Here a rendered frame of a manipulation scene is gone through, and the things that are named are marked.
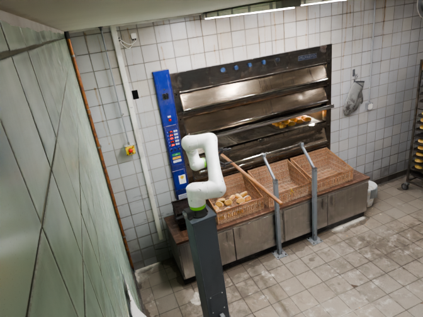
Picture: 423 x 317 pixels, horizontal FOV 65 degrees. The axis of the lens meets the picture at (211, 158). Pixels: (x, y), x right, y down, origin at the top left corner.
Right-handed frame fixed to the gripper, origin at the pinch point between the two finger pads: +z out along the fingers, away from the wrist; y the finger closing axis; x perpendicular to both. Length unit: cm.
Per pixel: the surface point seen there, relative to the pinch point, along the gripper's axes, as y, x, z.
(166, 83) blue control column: -69, -52, -37
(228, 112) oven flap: -24, -57, 26
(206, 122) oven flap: -19, -55, -1
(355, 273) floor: 134, 66, 95
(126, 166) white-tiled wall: 6, -54, -93
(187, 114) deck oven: -32, -55, -20
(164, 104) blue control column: -49, -52, -43
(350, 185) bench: 78, -1, 145
